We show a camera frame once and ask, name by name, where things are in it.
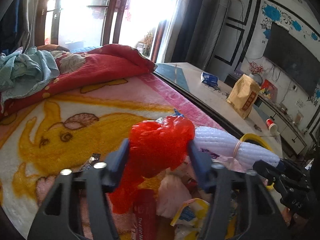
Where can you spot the red plastic bag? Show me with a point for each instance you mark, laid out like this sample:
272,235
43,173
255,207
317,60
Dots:
154,146

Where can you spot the white vase with flowers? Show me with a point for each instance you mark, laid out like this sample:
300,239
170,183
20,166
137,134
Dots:
256,72

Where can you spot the colourful picture frame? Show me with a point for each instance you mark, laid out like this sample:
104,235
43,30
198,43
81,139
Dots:
269,90

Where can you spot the coffee table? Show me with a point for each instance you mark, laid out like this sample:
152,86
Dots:
186,79

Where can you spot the pink plastic bag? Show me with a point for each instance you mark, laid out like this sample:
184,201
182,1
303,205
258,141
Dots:
172,193

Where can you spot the pink cartoon blanket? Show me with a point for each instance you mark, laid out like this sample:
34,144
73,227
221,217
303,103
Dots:
64,130

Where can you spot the red snack box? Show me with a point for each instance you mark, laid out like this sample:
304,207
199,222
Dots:
144,221

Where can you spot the wall television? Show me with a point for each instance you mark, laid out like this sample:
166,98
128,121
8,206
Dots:
292,57

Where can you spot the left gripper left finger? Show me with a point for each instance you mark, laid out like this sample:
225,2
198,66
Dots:
59,215

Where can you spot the grey standing air conditioner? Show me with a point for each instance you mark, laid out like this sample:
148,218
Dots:
206,34

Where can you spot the blue tissue pack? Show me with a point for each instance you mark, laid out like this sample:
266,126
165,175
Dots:
209,79

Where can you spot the yellow rimmed trash bin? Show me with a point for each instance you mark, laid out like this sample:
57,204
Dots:
255,139

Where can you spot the white foam roll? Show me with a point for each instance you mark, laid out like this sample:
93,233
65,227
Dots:
237,154

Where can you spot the red floral quilt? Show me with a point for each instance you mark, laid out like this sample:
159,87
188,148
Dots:
107,63

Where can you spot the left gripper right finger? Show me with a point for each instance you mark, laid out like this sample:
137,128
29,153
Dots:
258,214

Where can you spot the yellow white snack bag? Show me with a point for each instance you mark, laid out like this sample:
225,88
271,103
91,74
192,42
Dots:
190,217

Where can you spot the red paper cup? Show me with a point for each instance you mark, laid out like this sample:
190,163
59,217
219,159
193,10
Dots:
272,127

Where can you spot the brown paper bag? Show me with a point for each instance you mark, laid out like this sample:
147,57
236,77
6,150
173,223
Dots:
243,95

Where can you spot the tv cabinet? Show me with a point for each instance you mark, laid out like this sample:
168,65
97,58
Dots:
291,137

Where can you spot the light blue cloth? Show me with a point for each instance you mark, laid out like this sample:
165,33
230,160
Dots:
24,74

